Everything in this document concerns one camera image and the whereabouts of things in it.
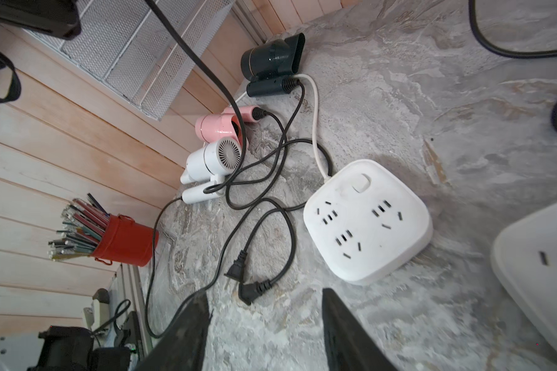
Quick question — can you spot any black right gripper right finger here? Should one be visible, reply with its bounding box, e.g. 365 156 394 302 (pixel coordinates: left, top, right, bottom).
322 288 397 370

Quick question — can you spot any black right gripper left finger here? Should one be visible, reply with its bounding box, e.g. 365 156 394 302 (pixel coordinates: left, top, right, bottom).
136 293 211 371

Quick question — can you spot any black cord of pink dryer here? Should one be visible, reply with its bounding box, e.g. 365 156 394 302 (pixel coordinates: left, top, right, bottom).
224 108 298 306

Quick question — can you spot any black cord of green dryer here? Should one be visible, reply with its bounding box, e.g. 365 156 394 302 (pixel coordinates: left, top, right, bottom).
215 78 335 284

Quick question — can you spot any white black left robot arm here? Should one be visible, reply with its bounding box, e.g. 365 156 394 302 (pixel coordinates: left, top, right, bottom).
0 0 81 104

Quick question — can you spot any white square power strip left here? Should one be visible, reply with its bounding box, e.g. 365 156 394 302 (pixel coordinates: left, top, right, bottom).
303 159 433 285

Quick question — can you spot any white square power strip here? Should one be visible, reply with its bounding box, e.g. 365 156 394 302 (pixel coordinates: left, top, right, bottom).
490 203 557 352
303 159 433 285

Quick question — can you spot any red pencil cup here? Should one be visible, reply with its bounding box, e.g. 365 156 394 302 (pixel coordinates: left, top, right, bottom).
48 194 159 267

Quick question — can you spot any white hair dryer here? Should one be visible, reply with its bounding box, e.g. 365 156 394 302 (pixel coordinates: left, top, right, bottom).
180 137 241 204

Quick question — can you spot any white square power strip right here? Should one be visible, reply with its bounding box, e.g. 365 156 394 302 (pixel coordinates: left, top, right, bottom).
490 203 557 352

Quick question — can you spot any pink folded hair dryer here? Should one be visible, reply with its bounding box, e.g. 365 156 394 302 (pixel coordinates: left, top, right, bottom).
194 106 265 145

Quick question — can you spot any dark green folded hair dryer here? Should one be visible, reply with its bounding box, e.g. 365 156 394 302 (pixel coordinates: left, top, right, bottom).
240 32 306 97

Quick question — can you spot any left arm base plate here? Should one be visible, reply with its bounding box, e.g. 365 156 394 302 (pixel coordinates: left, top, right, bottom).
83 264 153 370

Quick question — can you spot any black cord of white dryer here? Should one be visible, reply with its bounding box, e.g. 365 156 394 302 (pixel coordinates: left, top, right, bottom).
145 196 201 339

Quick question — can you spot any white power strip cable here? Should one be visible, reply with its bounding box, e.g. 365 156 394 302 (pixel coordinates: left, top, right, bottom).
234 73 333 182

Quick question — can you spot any black cord of far dryer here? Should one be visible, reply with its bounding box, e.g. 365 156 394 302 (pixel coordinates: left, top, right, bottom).
467 0 557 145

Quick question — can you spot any white wire mesh shelf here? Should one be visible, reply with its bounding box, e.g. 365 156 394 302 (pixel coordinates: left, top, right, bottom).
25 0 237 122

